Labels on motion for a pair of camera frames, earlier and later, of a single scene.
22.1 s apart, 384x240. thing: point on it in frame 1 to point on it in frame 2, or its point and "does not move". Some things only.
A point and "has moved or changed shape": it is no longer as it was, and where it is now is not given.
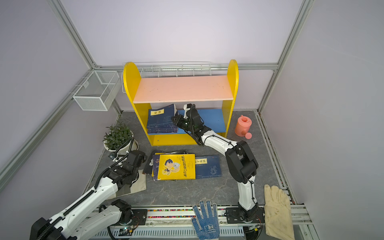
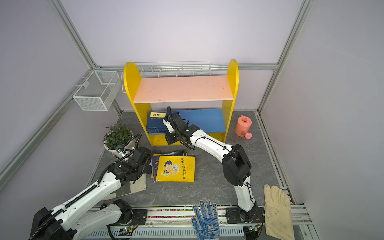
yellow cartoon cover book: [172, 167] does not move
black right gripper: [181, 119] to [170, 141]
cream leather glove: [279, 224] does not move
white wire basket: [172, 69] does not move
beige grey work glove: [139, 184] does not move
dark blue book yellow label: [160, 121] has moved or changed shape
